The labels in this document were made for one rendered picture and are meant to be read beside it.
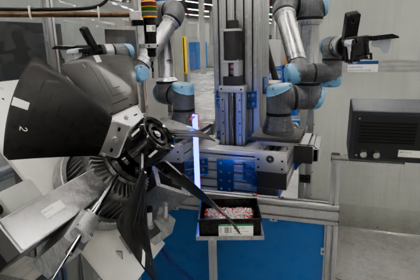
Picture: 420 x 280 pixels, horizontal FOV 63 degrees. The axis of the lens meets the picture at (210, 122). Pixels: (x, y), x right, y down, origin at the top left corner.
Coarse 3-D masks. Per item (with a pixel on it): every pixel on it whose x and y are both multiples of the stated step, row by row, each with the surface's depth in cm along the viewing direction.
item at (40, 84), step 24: (24, 72) 71; (48, 72) 75; (24, 96) 70; (48, 96) 74; (72, 96) 78; (24, 120) 70; (48, 120) 74; (72, 120) 78; (96, 120) 82; (24, 144) 70; (48, 144) 74; (72, 144) 79; (96, 144) 83
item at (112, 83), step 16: (64, 64) 102; (96, 64) 105; (112, 64) 107; (128, 64) 110; (80, 80) 101; (96, 80) 102; (112, 80) 103; (128, 80) 105; (96, 96) 99; (112, 96) 100; (128, 96) 100; (112, 112) 97
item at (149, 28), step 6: (144, 18) 95; (150, 18) 95; (144, 24) 95; (150, 24) 95; (144, 30) 96; (150, 30) 95; (156, 30) 97; (150, 36) 96; (150, 42) 96; (156, 42) 97; (150, 48) 97; (156, 48) 98; (150, 54) 97
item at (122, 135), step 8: (112, 120) 86; (112, 128) 87; (128, 128) 90; (112, 136) 87; (120, 136) 89; (104, 144) 86; (112, 144) 87; (120, 144) 89; (104, 152) 86; (112, 152) 88; (120, 152) 89
